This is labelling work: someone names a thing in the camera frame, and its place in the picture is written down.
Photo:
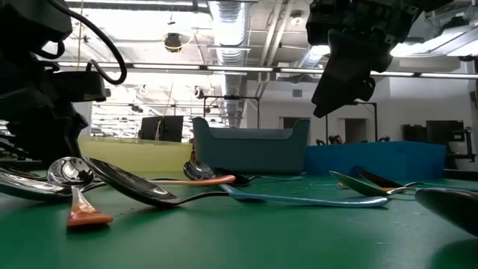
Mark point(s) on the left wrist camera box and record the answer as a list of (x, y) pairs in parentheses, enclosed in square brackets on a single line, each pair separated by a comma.
[(80, 86)]

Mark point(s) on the white building column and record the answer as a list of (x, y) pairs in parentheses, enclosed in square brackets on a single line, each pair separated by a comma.
[(85, 119)]

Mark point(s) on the black metal frame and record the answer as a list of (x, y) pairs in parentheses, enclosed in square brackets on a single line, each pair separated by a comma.
[(367, 102), (231, 97)]

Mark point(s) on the large black spoon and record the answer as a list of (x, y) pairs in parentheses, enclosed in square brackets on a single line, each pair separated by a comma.
[(142, 188)]

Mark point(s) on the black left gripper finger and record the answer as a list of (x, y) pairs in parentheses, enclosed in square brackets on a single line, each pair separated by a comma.
[(84, 130), (56, 138)]

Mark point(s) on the black ceiling dome camera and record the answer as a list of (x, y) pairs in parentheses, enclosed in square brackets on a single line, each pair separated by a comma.
[(173, 42)]

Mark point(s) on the long LED light bar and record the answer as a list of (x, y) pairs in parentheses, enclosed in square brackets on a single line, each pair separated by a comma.
[(239, 68)]

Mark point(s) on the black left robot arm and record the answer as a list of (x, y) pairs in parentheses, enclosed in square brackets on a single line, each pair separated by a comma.
[(30, 22)]

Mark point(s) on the long blue spoon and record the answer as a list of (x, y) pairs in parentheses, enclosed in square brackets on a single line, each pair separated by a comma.
[(317, 201)]

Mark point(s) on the blue plastic bin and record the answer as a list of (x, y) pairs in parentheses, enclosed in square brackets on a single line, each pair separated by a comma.
[(392, 160)]

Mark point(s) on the smooth silver air duct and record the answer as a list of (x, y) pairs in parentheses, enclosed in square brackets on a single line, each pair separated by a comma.
[(310, 60)]

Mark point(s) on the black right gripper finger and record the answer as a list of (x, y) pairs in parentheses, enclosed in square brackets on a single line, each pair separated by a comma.
[(366, 93), (347, 67)]

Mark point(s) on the dark monitor on arm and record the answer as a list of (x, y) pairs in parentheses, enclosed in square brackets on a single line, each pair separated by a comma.
[(444, 130)]

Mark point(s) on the black computer monitor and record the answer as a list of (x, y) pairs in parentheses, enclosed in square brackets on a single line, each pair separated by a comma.
[(164, 129)]

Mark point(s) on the ribbed silver air duct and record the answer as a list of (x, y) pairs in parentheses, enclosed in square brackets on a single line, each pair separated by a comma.
[(228, 37)]

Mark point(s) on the yellow-green plastic bin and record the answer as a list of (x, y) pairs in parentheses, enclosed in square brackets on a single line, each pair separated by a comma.
[(142, 155)]

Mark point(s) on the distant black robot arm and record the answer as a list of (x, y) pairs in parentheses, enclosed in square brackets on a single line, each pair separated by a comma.
[(334, 139)]

